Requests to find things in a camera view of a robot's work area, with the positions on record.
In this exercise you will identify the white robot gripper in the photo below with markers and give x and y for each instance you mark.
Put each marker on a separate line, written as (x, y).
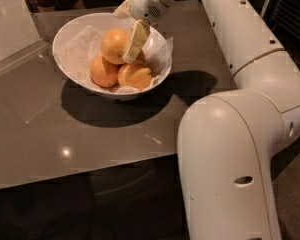
(144, 3)

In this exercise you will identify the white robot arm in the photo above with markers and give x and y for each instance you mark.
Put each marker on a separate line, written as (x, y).
(226, 140)

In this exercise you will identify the white ceramic bowl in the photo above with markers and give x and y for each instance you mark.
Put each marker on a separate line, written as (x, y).
(101, 21)

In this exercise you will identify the back hidden orange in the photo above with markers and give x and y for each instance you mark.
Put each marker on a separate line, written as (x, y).
(141, 56)

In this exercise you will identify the white paper napkin liner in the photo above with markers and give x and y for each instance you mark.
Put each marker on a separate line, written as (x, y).
(73, 58)

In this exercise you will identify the clear acrylic sign stand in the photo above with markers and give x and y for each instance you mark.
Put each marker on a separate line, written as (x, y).
(19, 35)

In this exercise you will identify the dark slatted appliance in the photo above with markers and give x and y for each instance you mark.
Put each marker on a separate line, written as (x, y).
(282, 17)

